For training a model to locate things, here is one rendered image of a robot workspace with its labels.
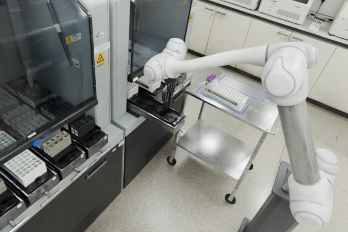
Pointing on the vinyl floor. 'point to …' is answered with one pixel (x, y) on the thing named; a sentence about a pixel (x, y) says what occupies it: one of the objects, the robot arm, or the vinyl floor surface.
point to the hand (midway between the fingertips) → (166, 103)
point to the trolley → (207, 131)
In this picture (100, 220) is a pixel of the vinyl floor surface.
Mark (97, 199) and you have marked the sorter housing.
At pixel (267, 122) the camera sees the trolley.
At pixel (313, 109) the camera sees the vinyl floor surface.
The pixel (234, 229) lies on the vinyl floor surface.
